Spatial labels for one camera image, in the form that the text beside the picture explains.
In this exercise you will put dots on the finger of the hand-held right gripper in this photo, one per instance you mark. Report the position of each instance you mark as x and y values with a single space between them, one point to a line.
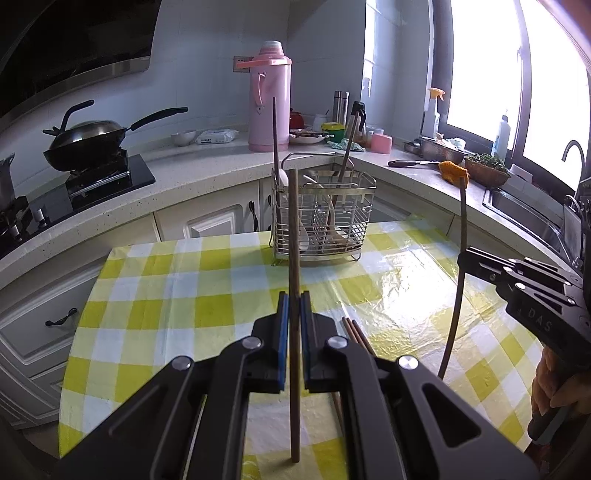
489 273
512 266

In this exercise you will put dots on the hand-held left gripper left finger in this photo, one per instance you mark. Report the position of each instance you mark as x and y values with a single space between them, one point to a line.
283 341

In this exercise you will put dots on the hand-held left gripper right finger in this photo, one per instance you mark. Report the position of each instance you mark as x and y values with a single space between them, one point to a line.
305 341

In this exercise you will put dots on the brown wooden chopstick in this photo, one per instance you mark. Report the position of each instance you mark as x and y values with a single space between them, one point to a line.
353 328
338 408
359 328
457 314
347 327
293 258
344 166

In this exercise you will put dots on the small white ceramic spoon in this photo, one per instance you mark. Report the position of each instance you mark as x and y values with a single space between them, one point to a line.
304 237

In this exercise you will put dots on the person's right hand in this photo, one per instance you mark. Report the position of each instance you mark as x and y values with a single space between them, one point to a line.
549 387

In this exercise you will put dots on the steel sink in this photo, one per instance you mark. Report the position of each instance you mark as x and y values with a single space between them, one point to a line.
521 217

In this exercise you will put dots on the wicker basket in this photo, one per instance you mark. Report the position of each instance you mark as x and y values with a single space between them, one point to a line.
485 177

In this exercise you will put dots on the orange cloth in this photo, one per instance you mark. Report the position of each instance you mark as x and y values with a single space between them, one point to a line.
452 173

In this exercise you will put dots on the green vegetables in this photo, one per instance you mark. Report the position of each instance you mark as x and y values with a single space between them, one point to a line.
489 162

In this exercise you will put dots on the black faucet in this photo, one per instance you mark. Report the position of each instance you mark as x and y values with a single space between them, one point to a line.
565 152

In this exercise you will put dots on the yellow white checked tablecloth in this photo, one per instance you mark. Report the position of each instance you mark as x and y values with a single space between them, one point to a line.
161 300

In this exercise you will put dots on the white detergent bottle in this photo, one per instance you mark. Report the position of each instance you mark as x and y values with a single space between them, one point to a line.
501 138

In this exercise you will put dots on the steel basin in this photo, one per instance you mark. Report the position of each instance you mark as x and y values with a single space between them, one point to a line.
434 150

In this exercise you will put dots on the white spray bottle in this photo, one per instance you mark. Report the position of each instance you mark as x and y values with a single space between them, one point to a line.
431 120

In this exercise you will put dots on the pink cup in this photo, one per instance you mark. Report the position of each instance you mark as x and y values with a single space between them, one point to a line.
382 144

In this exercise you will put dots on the dark-framed window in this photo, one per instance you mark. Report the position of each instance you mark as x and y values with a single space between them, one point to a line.
521 92

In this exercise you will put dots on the white cup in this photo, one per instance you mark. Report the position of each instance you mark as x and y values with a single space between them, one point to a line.
375 130

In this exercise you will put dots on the green cloth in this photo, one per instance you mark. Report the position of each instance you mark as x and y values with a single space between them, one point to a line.
353 146

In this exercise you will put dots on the patterned plate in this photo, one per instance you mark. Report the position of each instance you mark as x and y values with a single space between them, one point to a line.
304 137

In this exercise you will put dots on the black-capped oil bottle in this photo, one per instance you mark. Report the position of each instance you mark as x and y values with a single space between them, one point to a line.
360 113

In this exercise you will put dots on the green container yellow lid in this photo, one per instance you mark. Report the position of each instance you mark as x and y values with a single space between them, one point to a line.
333 134

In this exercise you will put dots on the white wet wipes pack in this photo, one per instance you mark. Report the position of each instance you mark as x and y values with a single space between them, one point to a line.
217 136

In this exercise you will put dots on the white jar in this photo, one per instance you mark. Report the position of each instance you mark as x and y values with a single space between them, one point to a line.
320 123

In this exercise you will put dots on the red lidded pot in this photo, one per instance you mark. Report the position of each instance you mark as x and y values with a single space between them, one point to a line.
296 121

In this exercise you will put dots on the steel vacuum bottle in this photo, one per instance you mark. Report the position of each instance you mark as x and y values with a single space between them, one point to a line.
340 108

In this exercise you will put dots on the black gas stove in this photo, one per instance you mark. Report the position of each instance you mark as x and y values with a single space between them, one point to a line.
134 173

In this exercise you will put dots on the small white bowl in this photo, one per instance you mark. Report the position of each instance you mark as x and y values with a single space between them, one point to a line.
183 138

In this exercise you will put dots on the pink thermos jug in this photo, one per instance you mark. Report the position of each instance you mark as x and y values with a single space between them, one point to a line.
270 115

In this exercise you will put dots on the white kitchen cabinets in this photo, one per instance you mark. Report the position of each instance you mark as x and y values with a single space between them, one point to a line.
27 332

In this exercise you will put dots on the black wok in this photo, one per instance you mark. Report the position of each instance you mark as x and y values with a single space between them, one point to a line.
83 154

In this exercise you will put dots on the steel wok lid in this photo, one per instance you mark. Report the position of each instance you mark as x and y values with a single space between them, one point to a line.
87 129

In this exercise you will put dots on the black range hood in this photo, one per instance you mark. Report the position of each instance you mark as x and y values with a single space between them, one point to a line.
69 37

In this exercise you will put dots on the wall socket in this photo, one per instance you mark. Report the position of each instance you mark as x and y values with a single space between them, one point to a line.
239 59

